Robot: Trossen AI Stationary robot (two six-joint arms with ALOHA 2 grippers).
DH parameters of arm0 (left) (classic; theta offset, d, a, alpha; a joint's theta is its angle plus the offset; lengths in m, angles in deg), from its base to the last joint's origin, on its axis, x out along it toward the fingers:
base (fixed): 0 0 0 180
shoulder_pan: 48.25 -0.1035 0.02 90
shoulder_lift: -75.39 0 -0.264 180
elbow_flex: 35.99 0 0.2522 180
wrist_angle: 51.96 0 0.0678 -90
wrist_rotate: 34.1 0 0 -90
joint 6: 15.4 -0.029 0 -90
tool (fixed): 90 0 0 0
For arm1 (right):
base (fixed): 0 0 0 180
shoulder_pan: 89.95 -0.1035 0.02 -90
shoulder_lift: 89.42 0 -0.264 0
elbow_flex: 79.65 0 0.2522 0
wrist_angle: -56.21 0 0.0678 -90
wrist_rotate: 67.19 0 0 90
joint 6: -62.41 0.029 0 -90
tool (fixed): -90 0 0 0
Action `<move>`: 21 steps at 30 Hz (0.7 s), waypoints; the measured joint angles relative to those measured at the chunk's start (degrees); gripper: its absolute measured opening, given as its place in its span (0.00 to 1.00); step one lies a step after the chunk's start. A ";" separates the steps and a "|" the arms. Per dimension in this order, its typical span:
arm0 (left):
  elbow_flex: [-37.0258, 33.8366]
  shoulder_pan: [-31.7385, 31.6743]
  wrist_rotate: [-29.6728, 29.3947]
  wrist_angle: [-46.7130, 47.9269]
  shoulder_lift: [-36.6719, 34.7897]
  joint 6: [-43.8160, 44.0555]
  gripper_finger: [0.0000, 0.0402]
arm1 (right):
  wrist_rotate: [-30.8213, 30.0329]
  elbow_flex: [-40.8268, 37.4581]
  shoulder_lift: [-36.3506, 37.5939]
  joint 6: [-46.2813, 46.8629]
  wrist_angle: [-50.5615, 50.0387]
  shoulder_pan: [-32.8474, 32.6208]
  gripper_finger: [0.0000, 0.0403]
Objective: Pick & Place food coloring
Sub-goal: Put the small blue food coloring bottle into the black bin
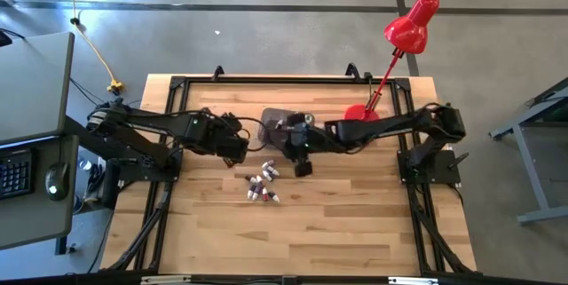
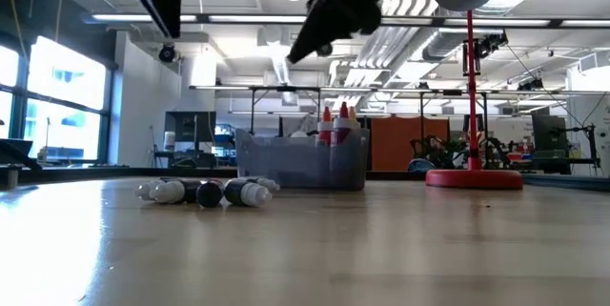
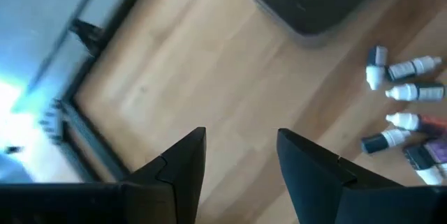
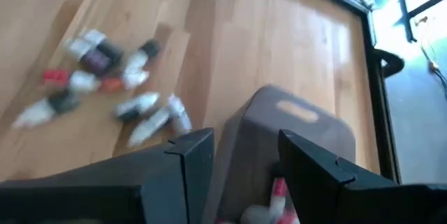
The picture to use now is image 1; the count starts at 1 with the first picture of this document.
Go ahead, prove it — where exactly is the black computer mouse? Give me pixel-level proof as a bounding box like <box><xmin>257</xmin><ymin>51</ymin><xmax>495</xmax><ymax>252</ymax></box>
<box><xmin>44</xmin><ymin>162</ymin><xmax>71</xmax><ymax>202</ymax></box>

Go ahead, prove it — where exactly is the grey metal side table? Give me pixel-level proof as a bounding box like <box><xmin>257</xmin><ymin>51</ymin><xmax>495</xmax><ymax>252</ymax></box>
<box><xmin>489</xmin><ymin>75</ymin><xmax>568</xmax><ymax>226</ymax></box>

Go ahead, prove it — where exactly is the black keyboard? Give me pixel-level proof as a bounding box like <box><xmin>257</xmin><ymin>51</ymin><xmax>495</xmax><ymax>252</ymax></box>
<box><xmin>0</xmin><ymin>148</ymin><xmax>36</xmax><ymax>201</ymax></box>

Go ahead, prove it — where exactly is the grey office desk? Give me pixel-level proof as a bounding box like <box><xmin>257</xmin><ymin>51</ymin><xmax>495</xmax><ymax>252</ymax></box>
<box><xmin>0</xmin><ymin>31</ymin><xmax>80</xmax><ymax>250</ymax></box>

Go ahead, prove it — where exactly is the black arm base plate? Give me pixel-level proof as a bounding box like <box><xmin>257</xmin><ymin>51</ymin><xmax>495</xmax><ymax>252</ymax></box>
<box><xmin>397</xmin><ymin>149</ymin><xmax>462</xmax><ymax>185</ymax></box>
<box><xmin>104</xmin><ymin>146</ymin><xmax>183</xmax><ymax>184</ymax></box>

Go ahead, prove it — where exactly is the yellow extension cable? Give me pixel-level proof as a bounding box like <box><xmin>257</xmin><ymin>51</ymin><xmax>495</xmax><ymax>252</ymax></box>
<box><xmin>56</xmin><ymin>0</ymin><xmax>126</xmax><ymax>96</ymax></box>

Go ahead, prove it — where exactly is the black aluminium table frame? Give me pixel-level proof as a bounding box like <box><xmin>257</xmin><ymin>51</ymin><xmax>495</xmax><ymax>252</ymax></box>
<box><xmin>100</xmin><ymin>63</ymin><xmax>479</xmax><ymax>277</ymax></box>

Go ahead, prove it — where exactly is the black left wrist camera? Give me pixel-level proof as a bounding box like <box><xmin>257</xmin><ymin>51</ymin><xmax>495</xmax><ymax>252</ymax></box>
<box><xmin>219</xmin><ymin>112</ymin><xmax>244</xmax><ymax>133</ymax></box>

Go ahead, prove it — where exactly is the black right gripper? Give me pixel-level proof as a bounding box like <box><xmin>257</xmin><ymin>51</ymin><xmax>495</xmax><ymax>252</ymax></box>
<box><xmin>283</xmin><ymin>114</ymin><xmax>332</xmax><ymax>162</ymax></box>

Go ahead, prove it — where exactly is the red desk lamp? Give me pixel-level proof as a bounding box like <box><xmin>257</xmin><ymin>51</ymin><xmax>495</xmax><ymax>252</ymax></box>
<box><xmin>343</xmin><ymin>0</ymin><xmax>440</xmax><ymax>123</ymax></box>

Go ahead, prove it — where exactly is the grey translucent plastic bin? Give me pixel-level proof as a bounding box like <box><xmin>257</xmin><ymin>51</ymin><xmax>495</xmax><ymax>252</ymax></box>
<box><xmin>258</xmin><ymin>107</ymin><xmax>317</xmax><ymax>153</ymax></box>

